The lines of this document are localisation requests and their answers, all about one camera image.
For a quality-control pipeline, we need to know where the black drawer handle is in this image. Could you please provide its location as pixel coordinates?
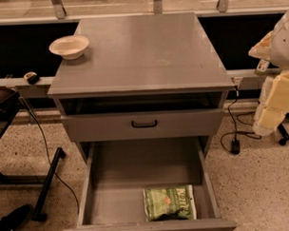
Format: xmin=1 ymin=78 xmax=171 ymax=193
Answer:
xmin=130 ymin=120 xmax=158 ymax=128

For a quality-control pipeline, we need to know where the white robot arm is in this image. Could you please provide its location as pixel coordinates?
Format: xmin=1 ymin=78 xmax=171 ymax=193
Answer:
xmin=249 ymin=10 xmax=289 ymax=136

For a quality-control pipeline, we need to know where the black cable left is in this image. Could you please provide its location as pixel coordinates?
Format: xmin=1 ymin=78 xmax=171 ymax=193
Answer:
xmin=18 ymin=94 xmax=81 ymax=218

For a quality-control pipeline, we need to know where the small clear bottle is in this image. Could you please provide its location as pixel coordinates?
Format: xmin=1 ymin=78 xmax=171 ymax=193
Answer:
xmin=255 ymin=59 xmax=270 ymax=75

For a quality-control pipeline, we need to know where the black shoe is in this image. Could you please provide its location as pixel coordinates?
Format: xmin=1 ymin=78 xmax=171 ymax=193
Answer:
xmin=0 ymin=204 xmax=31 ymax=231

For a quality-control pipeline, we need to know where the grey drawer cabinet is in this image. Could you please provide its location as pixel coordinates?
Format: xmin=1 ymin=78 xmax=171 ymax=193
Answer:
xmin=48 ymin=13 xmax=232 ymax=149

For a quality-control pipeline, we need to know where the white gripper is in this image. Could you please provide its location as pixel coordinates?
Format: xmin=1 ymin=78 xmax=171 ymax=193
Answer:
xmin=252 ymin=70 xmax=289 ymax=136

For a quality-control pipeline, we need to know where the green jalapeno chip bag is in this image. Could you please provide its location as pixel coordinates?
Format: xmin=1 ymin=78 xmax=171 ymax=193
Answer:
xmin=144 ymin=184 xmax=197 ymax=221

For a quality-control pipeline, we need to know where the yellow black tape measure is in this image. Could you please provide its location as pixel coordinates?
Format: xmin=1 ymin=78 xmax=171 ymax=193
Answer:
xmin=23 ymin=72 xmax=40 ymax=85

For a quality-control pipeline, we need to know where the black table leg left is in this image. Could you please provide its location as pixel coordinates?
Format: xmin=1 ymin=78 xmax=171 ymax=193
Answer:
xmin=0 ymin=147 xmax=65 ymax=221

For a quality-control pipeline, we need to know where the open grey middle drawer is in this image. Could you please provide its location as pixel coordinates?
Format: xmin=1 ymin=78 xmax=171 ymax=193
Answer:
xmin=68 ymin=138 xmax=236 ymax=231

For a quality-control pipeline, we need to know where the closed grey top drawer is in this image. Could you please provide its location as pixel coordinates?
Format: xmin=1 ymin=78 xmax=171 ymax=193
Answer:
xmin=62 ymin=109 xmax=224 ymax=142

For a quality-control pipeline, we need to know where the black power adapter cable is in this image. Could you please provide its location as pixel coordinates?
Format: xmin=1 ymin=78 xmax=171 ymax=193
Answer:
xmin=218 ymin=84 xmax=263 ymax=156

